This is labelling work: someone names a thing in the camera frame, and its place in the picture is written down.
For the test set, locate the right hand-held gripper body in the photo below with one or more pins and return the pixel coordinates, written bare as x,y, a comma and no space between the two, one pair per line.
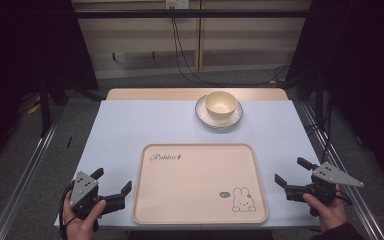
326,176

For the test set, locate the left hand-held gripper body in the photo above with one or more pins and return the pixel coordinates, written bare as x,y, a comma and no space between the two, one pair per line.
84,188

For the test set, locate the person's right hand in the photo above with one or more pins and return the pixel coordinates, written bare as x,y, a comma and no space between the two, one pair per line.
328,215

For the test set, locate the person's left hand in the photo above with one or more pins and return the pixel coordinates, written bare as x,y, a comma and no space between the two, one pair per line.
80,226

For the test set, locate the small black stick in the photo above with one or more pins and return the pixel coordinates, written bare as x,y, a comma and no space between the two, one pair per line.
69,142

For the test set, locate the light blue table mat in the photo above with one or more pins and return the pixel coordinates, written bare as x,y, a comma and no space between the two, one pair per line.
130,126

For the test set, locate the black metal stand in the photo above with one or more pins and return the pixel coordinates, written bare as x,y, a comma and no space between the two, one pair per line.
319,100
45,110

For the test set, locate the beige tray with rabbit print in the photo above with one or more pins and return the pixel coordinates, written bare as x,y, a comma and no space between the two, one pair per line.
193,186

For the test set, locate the white plate with dark rim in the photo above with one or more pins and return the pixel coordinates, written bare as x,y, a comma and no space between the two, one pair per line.
213,123

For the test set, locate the cream bowl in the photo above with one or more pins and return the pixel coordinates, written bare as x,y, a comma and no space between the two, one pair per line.
220,104

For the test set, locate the dark curtain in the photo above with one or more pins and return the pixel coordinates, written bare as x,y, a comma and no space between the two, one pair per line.
363,66
26,50

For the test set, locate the aluminium floor rail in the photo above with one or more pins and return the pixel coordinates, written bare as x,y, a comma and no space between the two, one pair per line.
23,180
343,176

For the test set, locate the wooden wall post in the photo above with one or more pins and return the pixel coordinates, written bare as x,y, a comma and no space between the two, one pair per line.
199,40

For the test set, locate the white wall socket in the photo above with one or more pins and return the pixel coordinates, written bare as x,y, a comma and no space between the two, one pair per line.
177,3

